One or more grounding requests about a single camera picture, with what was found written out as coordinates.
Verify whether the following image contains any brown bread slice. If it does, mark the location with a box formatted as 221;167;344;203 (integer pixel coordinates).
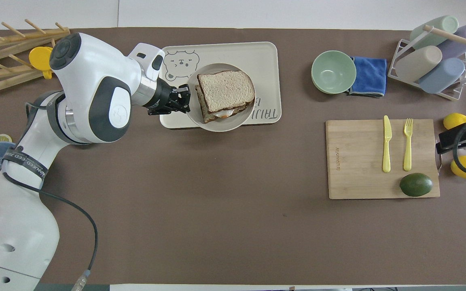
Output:
194;84;254;124

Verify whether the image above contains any blue cup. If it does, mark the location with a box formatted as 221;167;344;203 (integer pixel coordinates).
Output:
418;57;466;95

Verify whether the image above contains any beige cup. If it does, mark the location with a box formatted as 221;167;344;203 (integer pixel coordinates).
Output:
395;45;443;83

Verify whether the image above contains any green cup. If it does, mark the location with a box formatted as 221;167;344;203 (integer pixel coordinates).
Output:
410;15;459;50

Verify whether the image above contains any blue cloth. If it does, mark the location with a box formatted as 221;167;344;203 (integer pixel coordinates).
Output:
347;56;388;98

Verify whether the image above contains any white bread slice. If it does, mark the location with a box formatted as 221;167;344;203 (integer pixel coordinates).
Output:
197;70;256;114

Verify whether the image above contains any wooden cutting board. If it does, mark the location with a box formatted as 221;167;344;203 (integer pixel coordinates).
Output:
325;118;441;200

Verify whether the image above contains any wooden dish rack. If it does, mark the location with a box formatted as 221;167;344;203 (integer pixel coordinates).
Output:
0;19;71;94

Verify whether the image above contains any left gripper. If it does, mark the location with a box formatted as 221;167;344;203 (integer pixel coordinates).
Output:
147;78;180;112

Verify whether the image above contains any yellow plastic fork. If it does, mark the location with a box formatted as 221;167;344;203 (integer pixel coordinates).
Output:
403;118;414;172

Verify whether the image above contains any yellow plastic knife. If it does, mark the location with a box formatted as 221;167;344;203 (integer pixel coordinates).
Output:
382;115;393;173

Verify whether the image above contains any beige tray with bear print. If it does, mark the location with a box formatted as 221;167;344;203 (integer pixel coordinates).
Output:
159;41;282;130

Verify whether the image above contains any wooden rod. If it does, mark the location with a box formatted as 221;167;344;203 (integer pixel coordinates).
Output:
423;25;466;55

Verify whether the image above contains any purple cup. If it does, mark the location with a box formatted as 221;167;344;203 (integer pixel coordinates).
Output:
437;23;466;59

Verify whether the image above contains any green bowl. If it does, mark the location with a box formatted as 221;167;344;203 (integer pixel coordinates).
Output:
311;50;357;95

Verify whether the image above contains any white wire cup rack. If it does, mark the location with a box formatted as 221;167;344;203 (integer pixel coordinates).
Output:
387;24;466;101

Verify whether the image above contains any green avocado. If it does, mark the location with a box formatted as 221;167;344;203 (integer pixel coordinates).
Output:
399;173;434;198

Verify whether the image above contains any round beige plate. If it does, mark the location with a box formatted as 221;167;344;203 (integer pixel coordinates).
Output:
187;63;256;133

